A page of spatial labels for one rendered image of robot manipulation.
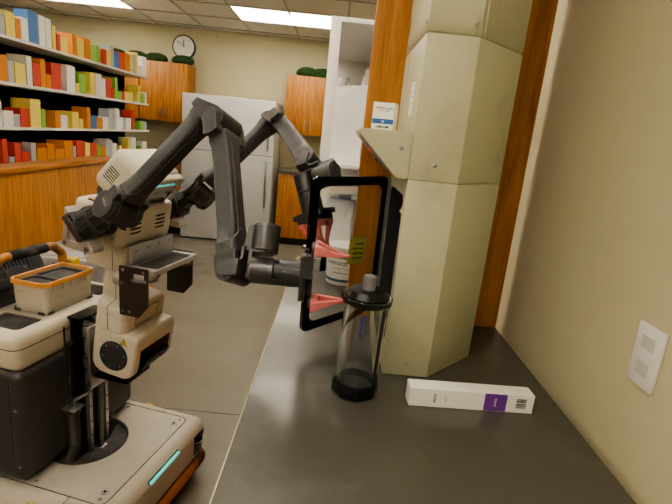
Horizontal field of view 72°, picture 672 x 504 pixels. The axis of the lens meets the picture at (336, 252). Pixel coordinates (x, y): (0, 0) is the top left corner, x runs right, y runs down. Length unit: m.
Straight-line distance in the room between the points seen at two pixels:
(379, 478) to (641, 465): 0.47
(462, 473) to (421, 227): 0.50
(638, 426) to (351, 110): 1.85
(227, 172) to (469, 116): 0.55
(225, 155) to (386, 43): 0.57
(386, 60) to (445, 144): 0.44
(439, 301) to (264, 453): 0.52
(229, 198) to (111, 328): 0.75
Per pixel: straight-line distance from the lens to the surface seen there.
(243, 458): 0.89
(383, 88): 1.41
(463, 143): 1.06
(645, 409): 1.04
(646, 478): 1.05
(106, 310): 1.67
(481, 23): 1.09
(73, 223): 1.44
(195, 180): 1.70
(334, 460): 0.89
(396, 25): 1.44
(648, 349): 1.01
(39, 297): 1.83
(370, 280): 0.97
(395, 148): 1.04
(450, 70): 1.06
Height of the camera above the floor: 1.49
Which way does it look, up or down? 14 degrees down
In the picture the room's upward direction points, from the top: 6 degrees clockwise
